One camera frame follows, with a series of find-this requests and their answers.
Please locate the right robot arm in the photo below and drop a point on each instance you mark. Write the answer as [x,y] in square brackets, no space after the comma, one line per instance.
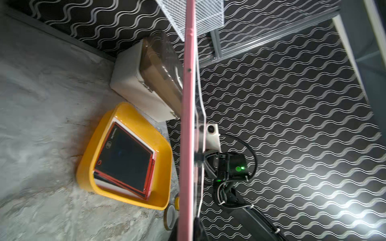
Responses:
[228,198]

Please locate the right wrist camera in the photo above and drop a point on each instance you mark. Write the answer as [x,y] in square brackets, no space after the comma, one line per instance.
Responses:
[210,137]

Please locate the yellow storage tray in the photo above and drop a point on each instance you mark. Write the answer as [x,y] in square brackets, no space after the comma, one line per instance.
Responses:
[128,160]

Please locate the brown white storage case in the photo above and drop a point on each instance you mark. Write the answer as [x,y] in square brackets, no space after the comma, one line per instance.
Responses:
[150,76]

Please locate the adhesive tape roll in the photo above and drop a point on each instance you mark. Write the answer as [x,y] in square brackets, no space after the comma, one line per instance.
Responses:
[170,217]

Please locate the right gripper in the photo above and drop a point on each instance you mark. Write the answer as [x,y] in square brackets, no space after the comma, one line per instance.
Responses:
[217,165]

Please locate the yellow tape measure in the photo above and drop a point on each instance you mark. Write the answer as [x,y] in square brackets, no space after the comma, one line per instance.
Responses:
[177,203]

